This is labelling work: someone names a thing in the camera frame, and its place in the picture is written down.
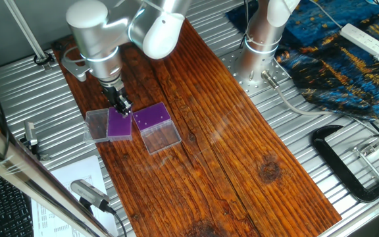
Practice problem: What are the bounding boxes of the small silver black clamp mount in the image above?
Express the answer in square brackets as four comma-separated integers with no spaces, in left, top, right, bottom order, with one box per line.
[23,120,51,162]

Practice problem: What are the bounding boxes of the black keyboard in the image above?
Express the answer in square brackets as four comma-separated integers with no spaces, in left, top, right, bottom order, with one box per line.
[0,163,35,237]

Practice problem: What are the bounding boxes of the shiny metal frame bar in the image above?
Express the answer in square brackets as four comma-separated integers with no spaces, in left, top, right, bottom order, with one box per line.
[0,101,113,237]

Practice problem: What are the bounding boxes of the thin aluminium rod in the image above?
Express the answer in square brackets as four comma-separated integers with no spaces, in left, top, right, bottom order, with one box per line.
[3,0,55,72]

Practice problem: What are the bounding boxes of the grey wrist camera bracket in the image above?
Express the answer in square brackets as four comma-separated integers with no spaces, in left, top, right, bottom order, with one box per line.
[61,45,92,82]

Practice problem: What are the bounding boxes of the brown wooden board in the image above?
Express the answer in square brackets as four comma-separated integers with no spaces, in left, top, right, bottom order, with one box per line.
[51,16,343,237]

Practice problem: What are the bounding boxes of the white power strip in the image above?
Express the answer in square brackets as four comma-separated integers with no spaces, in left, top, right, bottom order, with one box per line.
[340,22,379,61]

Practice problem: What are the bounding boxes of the black cable of silver camera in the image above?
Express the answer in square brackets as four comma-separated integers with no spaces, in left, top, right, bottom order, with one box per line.
[105,205,128,237]

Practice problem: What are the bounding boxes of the black C-clamp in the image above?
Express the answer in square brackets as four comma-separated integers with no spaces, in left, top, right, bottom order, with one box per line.
[311,124,379,203]

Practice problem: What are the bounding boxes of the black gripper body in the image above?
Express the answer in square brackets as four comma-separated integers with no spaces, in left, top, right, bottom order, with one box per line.
[101,81,126,105]

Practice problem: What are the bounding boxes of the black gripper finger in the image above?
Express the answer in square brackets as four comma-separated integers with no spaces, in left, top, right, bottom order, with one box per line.
[110,100,123,115]
[119,95,134,117]

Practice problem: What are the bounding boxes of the grey cable with metal connector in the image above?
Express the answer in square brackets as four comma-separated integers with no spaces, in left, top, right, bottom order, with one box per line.
[261,70,379,136]

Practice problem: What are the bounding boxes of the silver depth camera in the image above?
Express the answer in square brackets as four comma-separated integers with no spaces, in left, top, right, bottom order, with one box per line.
[70,179,111,213]

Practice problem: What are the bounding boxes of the white printed paper sheet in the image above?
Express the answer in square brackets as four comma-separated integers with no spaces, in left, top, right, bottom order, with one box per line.
[31,155,120,237]

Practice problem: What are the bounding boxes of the purple pipette tip rack box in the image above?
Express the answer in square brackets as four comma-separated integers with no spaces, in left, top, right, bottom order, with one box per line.
[83,105,134,144]
[132,101,182,156]

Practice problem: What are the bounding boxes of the white power cord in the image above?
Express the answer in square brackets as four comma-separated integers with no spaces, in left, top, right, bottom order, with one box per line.
[309,0,343,30]

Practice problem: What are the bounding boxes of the blue yellow patterned cloth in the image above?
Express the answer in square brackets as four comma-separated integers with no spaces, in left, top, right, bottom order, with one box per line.
[225,0,379,122]

